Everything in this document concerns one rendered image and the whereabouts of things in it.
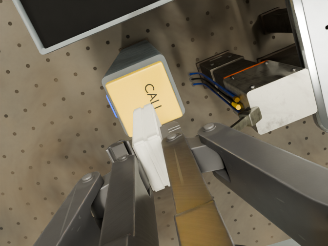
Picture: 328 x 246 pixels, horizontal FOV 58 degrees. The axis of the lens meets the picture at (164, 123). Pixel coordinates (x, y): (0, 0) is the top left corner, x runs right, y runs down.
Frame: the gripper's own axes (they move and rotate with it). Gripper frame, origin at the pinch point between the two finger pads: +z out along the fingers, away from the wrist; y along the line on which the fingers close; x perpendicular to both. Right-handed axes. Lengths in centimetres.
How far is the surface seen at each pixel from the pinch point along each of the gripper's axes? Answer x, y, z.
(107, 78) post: 3.2, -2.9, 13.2
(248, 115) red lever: -9.3, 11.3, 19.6
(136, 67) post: 3.1, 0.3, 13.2
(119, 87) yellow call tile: 2.2, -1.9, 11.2
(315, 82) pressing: -11.4, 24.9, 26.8
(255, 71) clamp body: -6.6, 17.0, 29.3
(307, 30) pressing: -3.1, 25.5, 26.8
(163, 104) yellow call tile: -1.1, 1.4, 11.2
